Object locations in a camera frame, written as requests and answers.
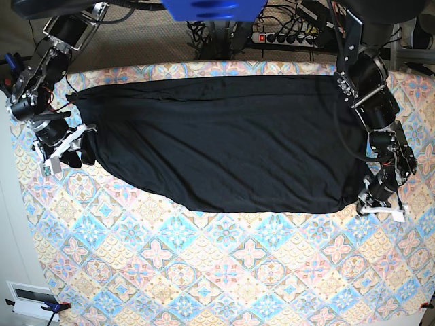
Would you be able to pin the lower left table clamp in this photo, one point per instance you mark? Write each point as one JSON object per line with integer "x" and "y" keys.
{"x": 51, "y": 306}

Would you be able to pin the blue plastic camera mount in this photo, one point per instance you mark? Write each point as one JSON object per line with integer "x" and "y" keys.
{"x": 214, "y": 10}

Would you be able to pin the table clamp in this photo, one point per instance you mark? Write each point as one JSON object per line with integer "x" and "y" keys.
{"x": 427, "y": 305}
{"x": 11, "y": 67}
{"x": 51, "y": 306}

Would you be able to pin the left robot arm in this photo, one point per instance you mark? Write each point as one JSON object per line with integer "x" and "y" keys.
{"x": 362, "y": 77}

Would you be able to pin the white wall outlet box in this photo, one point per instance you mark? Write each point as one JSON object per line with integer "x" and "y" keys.
{"x": 28, "y": 300}

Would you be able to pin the black long-sleeve t-shirt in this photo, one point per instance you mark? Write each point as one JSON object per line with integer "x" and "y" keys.
{"x": 243, "y": 144}

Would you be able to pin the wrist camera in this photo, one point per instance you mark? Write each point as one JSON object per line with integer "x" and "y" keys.
{"x": 398, "y": 216}
{"x": 51, "y": 168}

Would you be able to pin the upper left table clamp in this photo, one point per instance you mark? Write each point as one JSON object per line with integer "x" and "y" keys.
{"x": 11, "y": 67}

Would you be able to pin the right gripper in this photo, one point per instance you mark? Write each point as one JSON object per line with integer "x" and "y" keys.
{"x": 56, "y": 138}

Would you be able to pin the patterned tile tablecloth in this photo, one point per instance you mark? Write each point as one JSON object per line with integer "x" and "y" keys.
{"x": 121, "y": 256}

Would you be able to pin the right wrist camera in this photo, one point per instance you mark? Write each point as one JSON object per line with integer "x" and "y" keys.
{"x": 51, "y": 168}

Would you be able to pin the white power strip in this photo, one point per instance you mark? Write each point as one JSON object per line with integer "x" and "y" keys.
{"x": 284, "y": 39}

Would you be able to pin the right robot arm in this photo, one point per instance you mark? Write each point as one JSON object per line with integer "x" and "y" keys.
{"x": 30, "y": 96}

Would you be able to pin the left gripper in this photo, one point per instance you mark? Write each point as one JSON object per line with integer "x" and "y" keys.
{"x": 376, "y": 193}

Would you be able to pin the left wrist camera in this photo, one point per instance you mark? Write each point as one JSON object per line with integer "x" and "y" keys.
{"x": 398, "y": 216}

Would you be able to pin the lower right table clamp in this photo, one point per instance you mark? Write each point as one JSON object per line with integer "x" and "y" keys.
{"x": 427, "y": 305}

